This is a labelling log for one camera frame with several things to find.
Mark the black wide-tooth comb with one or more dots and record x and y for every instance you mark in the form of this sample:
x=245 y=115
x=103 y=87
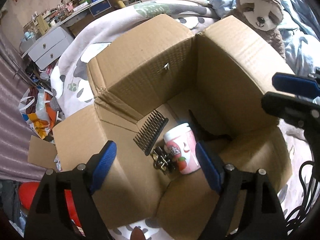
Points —
x=150 y=131

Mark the purple curtain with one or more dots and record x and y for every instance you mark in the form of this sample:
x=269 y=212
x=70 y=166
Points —
x=15 y=133

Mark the grey two-drawer cabinet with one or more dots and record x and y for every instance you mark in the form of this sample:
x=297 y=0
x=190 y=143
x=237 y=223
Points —
x=50 y=47

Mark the brown cardboard box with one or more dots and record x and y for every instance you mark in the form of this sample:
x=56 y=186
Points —
x=219 y=76

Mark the white cluttered desk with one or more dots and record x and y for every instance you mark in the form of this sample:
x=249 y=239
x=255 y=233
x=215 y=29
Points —
x=76 y=11

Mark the pink strawberry cup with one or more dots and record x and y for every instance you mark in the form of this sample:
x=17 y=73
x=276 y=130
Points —
x=180 y=141

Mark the red round stool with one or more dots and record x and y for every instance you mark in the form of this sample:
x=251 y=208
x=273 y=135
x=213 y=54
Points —
x=26 y=193

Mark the black metal hair clip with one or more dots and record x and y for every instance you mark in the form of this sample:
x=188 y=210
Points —
x=163 y=160

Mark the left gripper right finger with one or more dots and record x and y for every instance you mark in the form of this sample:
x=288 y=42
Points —
x=262 y=216

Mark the blue patterned duvet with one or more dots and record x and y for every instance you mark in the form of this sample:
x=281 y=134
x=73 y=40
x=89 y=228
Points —
x=299 y=29

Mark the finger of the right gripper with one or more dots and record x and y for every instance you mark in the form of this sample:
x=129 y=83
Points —
x=296 y=85
x=294 y=111

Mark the brown sloth plush toy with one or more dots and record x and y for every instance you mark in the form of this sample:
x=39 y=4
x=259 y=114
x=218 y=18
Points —
x=264 y=17

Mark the loose cardboard piece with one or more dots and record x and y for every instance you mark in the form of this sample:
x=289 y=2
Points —
x=42 y=153

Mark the colourful shopping bag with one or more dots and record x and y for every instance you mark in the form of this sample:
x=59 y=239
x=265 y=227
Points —
x=35 y=108

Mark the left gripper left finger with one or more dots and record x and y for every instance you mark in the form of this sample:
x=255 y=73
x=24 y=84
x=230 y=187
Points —
x=49 y=218

